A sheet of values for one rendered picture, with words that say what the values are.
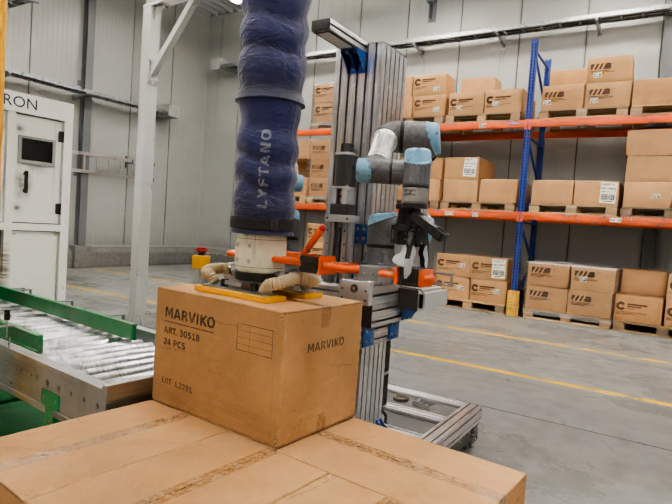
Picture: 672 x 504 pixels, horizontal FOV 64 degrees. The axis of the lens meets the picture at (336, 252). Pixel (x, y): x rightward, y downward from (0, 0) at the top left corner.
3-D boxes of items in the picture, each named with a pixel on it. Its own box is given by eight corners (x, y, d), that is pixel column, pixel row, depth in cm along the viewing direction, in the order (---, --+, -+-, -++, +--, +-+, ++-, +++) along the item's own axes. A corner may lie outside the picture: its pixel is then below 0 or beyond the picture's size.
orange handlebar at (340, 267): (203, 255, 201) (203, 245, 201) (260, 254, 226) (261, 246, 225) (428, 286, 147) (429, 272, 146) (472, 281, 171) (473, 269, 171)
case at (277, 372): (151, 398, 192) (157, 286, 190) (235, 377, 224) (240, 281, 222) (277, 449, 157) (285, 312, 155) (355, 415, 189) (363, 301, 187)
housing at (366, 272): (357, 280, 160) (358, 264, 160) (369, 279, 165) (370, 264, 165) (377, 282, 156) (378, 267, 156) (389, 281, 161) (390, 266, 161)
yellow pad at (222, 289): (193, 290, 187) (194, 275, 187) (215, 288, 195) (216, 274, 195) (264, 304, 167) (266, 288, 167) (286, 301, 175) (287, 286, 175)
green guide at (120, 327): (-3, 298, 368) (-3, 285, 368) (14, 297, 377) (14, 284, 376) (131, 340, 272) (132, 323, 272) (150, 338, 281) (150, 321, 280)
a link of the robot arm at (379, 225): (367, 242, 233) (369, 211, 232) (399, 245, 231) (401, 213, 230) (364, 243, 221) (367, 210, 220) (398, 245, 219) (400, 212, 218)
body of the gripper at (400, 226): (402, 245, 160) (405, 204, 159) (429, 247, 154) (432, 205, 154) (389, 245, 153) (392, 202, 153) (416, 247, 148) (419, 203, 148)
